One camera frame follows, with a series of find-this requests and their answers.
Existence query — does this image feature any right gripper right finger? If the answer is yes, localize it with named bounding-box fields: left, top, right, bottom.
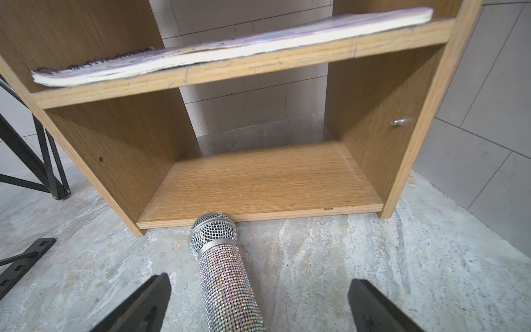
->
left=348, top=279, right=423, bottom=331

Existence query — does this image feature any purple cartoon spiral notebook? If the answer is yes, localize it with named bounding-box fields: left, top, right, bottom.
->
left=31, top=7, right=434, bottom=87

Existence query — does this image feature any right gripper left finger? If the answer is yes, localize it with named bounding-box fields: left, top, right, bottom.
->
left=91, top=273, right=171, bottom=331

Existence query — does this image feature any black folding laptop stand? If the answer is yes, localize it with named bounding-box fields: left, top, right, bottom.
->
left=1, top=238, right=57, bottom=299

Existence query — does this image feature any wooden shelf unit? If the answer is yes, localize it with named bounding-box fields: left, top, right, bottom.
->
left=0, top=0, right=484, bottom=237

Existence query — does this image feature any black perforated music stand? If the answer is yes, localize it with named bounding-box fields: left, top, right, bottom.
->
left=0, top=76, right=72, bottom=201

